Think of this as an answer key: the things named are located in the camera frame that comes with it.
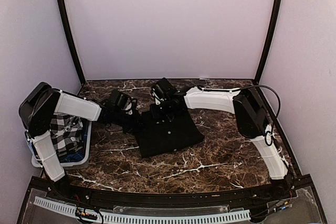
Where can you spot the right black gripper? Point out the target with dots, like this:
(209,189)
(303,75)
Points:
(156,115)

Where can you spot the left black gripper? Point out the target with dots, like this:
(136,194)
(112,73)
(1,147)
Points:
(136,125)

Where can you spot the black long sleeve shirt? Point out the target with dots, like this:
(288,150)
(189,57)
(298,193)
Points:
(161,136)

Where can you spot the grey plastic laundry basket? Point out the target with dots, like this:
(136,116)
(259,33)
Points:
(84,162)

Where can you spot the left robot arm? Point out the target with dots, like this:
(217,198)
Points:
(43,102)

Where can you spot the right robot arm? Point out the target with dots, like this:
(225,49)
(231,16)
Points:
(244,103)

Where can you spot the dark blue shirt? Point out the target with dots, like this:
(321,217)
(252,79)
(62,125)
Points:
(80,154)

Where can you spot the black white plaid shirt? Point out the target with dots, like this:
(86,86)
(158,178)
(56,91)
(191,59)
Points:
(65,132)

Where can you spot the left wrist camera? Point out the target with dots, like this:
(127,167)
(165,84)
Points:
(131,107)

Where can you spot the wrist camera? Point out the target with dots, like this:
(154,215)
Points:
(131,107)
(157,95)

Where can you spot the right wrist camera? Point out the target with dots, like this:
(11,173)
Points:
(157,95)

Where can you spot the white slotted cable duct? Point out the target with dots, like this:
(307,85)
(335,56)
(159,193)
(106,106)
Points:
(144,215)

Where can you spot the black front rail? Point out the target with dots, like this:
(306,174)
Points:
(254,197)

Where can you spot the right black frame post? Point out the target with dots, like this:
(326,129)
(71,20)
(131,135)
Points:
(268,40)

